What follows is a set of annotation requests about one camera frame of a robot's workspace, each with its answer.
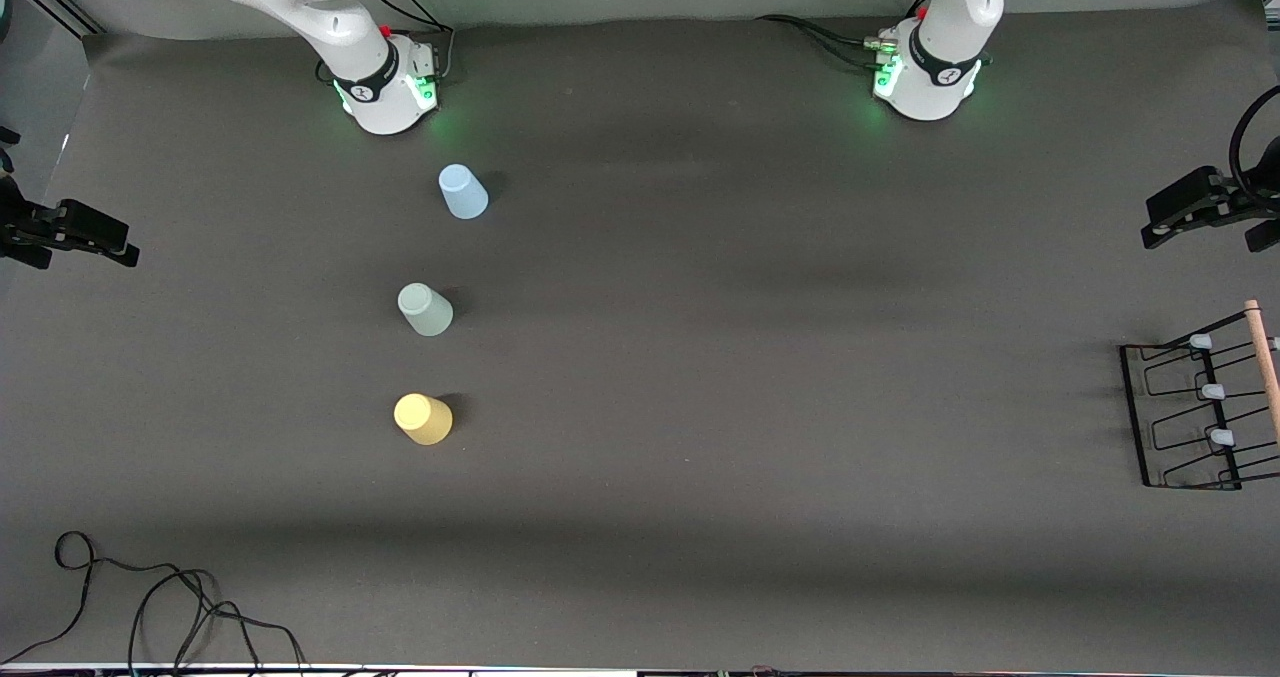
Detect black wire cup holder rack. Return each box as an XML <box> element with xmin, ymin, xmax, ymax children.
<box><xmin>1118</xmin><ymin>299</ymin><xmax>1280</xmax><ymax>492</ymax></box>

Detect pale green plastic cup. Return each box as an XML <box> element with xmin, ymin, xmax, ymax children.
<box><xmin>397</xmin><ymin>283</ymin><xmax>454</xmax><ymax>338</ymax></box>

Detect yellow plastic cup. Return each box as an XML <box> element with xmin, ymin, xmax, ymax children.
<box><xmin>393</xmin><ymin>393</ymin><xmax>454</xmax><ymax>447</ymax></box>

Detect light blue plastic cup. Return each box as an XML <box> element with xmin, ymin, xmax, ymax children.
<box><xmin>438</xmin><ymin>164</ymin><xmax>490</xmax><ymax>221</ymax></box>

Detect dark grey table mat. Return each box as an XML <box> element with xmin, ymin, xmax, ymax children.
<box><xmin>0</xmin><ymin>0</ymin><xmax>1280</xmax><ymax>670</ymax></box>

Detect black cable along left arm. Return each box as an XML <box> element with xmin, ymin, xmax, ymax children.
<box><xmin>1227</xmin><ymin>85</ymin><xmax>1280</xmax><ymax>204</ymax></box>

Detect thin black loose cable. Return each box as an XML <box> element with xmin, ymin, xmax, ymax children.
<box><xmin>0</xmin><ymin>530</ymin><xmax>307</xmax><ymax>674</ymax></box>

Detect black right arm base cables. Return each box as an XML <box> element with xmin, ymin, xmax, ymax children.
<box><xmin>315</xmin><ymin>0</ymin><xmax>457</xmax><ymax>88</ymax></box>

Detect black arm base cables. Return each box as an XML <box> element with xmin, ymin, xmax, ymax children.
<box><xmin>315</xmin><ymin>0</ymin><xmax>457</xmax><ymax>88</ymax></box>
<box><xmin>755</xmin><ymin>13</ymin><xmax>901</xmax><ymax>74</ymax></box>

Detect black left arm base cables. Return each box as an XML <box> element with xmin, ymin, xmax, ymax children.
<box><xmin>755</xmin><ymin>13</ymin><xmax>901</xmax><ymax>74</ymax></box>

